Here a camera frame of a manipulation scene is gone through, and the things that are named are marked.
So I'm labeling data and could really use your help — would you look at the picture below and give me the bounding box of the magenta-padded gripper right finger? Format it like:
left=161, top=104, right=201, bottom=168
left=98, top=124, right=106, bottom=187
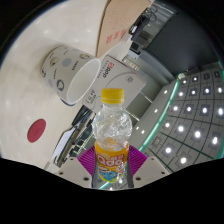
left=124, top=145, right=171, bottom=189

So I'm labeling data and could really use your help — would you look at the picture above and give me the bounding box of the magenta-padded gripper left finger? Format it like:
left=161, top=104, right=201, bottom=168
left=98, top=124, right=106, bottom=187
left=53, top=147, right=99, bottom=189

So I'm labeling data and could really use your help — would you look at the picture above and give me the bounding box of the clear yellow-capped drink bottle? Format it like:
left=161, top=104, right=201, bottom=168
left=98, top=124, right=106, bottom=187
left=91, top=87, right=134, bottom=188

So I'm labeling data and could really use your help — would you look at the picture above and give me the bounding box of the flat round red coaster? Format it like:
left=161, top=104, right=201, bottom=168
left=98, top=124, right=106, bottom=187
left=26, top=118, right=47, bottom=144

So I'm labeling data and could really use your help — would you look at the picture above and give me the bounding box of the group of ceiling lights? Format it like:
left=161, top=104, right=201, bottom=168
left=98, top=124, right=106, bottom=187
left=146, top=71, right=224, bottom=168

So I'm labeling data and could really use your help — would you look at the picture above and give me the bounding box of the brown paper envelope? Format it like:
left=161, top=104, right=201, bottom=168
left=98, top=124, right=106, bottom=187
left=95, top=0, right=153, bottom=58

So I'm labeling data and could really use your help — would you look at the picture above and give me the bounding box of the black power adapter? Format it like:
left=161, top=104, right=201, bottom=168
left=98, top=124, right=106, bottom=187
left=128, top=8, right=158, bottom=35

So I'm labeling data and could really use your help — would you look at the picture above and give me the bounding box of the white patterned blue-handled mug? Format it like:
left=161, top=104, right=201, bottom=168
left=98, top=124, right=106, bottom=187
left=40, top=45, right=102, bottom=107

